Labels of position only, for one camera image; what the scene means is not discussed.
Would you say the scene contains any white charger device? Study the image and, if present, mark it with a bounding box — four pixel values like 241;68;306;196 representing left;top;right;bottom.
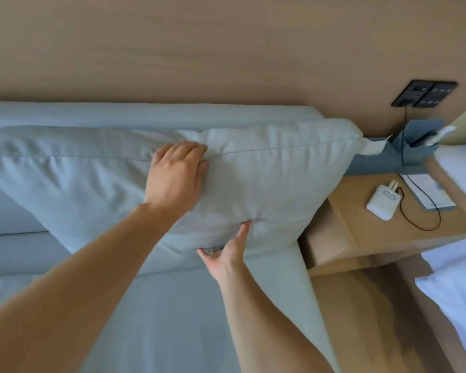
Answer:
365;181;404;222

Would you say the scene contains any white paper card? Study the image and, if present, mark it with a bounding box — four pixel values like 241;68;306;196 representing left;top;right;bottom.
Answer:
397;173;457;211

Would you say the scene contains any black wall switch panel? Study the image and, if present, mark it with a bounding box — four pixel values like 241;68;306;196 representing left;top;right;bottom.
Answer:
391;79;459;109

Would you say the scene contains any person's left hand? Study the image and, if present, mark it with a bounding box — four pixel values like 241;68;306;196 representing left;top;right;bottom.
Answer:
144;141;209;220

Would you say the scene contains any black and white remote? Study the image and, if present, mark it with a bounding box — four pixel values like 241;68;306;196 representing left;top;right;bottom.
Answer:
410;130;442;148

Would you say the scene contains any bed with white bedding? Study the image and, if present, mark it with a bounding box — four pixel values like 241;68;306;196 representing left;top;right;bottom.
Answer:
396;143;466;373

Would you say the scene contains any blue-grey desk holder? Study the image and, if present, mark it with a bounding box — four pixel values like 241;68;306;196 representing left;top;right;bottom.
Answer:
388;119;448;167

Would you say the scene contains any white pillow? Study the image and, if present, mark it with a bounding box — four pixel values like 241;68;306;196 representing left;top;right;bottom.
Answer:
0;118;364;265

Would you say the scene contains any person's right hand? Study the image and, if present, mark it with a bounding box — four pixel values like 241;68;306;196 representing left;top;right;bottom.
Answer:
196;220;253;281

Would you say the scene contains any black cable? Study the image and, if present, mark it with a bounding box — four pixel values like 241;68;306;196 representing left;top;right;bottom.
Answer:
395;105;442;232

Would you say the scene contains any person's left forearm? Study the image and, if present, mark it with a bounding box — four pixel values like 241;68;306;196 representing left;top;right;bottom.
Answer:
0;202;196;373

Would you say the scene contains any white pillow label tag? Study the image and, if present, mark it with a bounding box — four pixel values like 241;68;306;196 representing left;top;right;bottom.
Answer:
358;135;394;156

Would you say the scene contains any wooden nightstand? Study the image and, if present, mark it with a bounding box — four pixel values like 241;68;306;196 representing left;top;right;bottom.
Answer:
298;157;466;278

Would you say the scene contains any bed with white sheet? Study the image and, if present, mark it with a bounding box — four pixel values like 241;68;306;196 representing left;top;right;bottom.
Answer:
0;241;341;373

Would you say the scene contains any person's right forearm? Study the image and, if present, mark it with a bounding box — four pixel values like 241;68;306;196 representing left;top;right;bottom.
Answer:
214;262;335;373

